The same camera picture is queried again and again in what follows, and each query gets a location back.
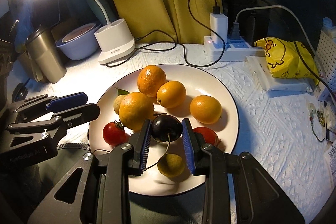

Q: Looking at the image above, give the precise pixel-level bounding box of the black power adapter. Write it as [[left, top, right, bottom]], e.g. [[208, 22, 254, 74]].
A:
[[247, 11, 269, 46]]

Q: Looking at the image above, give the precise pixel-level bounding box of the large orange with stem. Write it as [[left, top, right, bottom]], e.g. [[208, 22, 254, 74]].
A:
[[119, 92, 155, 131]]

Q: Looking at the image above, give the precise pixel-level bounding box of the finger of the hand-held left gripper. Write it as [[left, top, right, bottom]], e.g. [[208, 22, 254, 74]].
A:
[[6, 103, 101, 148], [13, 92, 88, 117]]

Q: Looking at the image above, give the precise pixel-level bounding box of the black round object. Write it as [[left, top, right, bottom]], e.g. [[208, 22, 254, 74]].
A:
[[13, 82, 29, 102]]

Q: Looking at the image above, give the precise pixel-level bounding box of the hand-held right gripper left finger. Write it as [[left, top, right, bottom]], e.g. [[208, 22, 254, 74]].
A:
[[28, 119, 153, 224]]

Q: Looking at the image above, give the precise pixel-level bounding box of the white tissue pack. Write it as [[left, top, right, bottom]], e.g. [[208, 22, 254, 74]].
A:
[[245, 55, 314, 93]]

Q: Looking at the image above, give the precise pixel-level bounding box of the white charger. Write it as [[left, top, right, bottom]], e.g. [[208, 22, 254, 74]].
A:
[[209, 13, 228, 43]]

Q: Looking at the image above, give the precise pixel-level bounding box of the thin black cable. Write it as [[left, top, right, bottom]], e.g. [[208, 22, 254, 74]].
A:
[[293, 41, 336, 94]]

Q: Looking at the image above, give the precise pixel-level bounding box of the small yellow-green round fruit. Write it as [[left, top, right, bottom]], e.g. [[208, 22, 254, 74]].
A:
[[157, 154, 185, 178]]

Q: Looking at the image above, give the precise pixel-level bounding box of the yellow snack bag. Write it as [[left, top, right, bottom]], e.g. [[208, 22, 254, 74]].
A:
[[255, 37, 322, 80]]

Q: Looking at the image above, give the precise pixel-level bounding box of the beaded keychain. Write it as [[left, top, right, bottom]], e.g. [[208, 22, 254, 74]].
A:
[[307, 103, 336, 143]]

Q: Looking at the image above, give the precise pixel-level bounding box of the white power cable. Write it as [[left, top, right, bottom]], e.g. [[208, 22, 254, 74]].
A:
[[231, 5, 319, 54]]

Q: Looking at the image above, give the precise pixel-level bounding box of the small orange mandarin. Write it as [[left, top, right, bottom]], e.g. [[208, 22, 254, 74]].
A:
[[157, 81, 187, 108]]

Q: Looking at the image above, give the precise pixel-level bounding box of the white oval plate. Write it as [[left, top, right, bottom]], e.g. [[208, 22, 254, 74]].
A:
[[87, 64, 240, 197]]

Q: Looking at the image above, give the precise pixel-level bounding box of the white textured tablecloth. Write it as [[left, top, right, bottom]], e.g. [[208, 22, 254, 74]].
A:
[[10, 43, 336, 224]]

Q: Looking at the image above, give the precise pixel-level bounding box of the smooth yellow-orange citrus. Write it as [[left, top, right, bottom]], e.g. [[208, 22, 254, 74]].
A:
[[189, 95, 223, 124]]

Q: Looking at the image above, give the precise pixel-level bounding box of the white power strip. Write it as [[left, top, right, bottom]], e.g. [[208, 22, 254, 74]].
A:
[[204, 35, 265, 62]]

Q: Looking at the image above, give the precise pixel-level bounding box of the steel tumbler with strap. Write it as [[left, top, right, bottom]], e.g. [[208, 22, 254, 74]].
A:
[[25, 26, 67, 84]]

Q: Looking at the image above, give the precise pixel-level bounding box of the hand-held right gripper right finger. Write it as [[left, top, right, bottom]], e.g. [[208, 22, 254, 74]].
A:
[[182, 118, 306, 224]]

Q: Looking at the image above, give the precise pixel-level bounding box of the white perforated basket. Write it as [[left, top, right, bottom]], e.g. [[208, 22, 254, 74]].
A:
[[314, 30, 336, 88]]

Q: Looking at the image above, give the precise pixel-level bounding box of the white barcode label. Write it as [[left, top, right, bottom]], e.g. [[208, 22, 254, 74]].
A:
[[324, 140, 336, 169]]

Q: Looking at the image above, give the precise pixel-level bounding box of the red tomato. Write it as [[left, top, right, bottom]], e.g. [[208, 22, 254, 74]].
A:
[[193, 126, 220, 147], [102, 120, 130, 146]]

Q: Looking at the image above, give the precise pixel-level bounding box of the white desk lamp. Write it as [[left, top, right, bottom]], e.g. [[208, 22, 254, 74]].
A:
[[0, 0, 135, 65]]

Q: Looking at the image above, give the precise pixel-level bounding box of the dark orange mandarin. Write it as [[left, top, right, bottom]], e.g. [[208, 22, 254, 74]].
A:
[[137, 65, 167, 97]]

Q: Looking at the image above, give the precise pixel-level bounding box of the lavender bowl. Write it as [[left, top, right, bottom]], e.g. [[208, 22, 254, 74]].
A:
[[56, 22, 101, 60]]

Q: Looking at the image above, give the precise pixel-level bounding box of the round grey mat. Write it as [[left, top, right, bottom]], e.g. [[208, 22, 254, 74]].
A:
[[34, 143, 237, 224]]

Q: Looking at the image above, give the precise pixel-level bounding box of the black charger cable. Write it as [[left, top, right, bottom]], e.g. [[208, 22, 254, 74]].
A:
[[106, 0, 226, 68]]

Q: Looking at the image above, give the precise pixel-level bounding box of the dark cherry with stem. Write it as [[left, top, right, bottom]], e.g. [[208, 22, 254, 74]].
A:
[[145, 114, 183, 171]]

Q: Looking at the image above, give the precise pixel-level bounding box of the large yellow-green round fruit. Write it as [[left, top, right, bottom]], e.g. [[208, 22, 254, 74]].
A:
[[113, 94, 127, 114]]

